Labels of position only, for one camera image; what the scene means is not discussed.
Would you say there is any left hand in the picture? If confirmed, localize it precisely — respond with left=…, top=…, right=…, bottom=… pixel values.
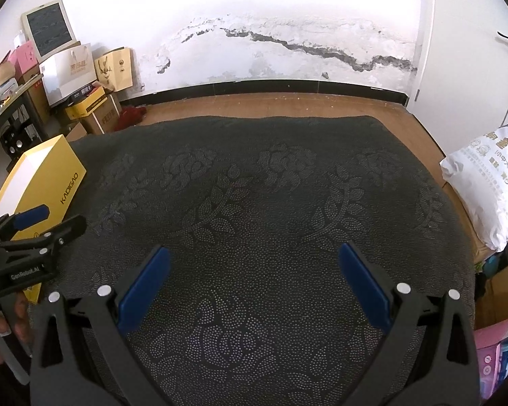
left=0, top=291, right=33, bottom=365

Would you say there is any yellow open box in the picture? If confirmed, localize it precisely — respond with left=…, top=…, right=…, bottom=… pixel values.
left=0, top=136, right=86, bottom=280

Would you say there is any pink printed box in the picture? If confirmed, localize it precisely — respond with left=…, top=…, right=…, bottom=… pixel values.
left=474, top=319, right=508, bottom=401

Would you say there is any black speaker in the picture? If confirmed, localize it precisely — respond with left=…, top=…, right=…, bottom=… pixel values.
left=0, top=119, right=42, bottom=161

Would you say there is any dark desk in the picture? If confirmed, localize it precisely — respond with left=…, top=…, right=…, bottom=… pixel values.
left=0, top=73, right=49, bottom=142

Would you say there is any yellow flat box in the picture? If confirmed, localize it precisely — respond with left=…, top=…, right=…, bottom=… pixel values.
left=65, top=86, right=107, bottom=120

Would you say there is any brown cardboard box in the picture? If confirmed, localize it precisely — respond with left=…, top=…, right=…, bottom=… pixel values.
left=80, top=95, right=120, bottom=135

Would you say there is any red cloth on floor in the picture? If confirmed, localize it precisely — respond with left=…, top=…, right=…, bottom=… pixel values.
left=114, top=106, right=147, bottom=131

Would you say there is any beige woven bag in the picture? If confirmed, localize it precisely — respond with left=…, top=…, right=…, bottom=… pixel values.
left=0, top=52, right=17, bottom=94

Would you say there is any white gift bag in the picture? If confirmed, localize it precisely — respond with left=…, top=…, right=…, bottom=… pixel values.
left=39, top=44, right=97, bottom=106

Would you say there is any tan gift bag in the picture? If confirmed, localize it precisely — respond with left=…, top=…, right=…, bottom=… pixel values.
left=94, top=48, right=133, bottom=92

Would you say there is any dark patterned floral cloth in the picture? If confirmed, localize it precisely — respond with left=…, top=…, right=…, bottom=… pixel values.
left=42, top=116, right=474, bottom=405

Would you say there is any white printed plastic bag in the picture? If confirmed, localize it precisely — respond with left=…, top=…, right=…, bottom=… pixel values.
left=441, top=125, right=508, bottom=252

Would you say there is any white framed monitor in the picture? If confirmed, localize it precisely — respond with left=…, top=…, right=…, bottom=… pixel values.
left=21, top=0, right=77, bottom=63

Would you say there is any white door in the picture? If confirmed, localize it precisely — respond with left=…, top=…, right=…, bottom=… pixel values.
left=408, top=0, right=508, bottom=153

